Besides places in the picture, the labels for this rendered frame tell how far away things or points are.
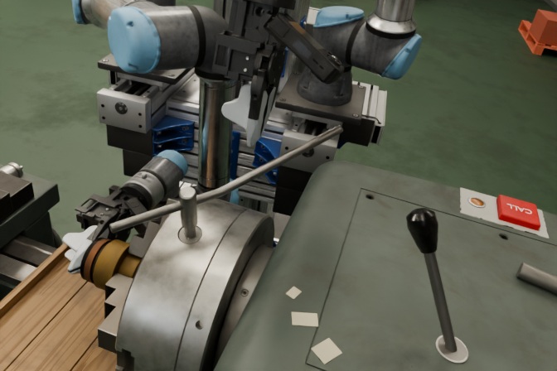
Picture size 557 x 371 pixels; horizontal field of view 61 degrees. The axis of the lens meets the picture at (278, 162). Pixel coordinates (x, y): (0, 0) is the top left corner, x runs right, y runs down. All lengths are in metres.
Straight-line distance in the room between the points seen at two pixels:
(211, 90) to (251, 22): 0.35
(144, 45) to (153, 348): 0.49
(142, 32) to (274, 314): 0.53
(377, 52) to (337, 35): 0.11
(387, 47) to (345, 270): 0.64
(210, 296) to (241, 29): 0.35
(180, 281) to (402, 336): 0.29
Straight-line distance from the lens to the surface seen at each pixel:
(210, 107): 1.00
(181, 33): 0.90
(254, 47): 0.64
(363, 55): 1.18
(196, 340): 0.65
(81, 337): 1.03
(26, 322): 1.07
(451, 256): 0.72
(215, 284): 0.65
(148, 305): 0.67
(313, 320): 0.57
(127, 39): 0.89
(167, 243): 0.68
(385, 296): 0.62
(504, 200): 0.87
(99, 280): 0.84
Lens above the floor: 1.69
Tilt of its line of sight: 33 degrees down
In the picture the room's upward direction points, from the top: 9 degrees clockwise
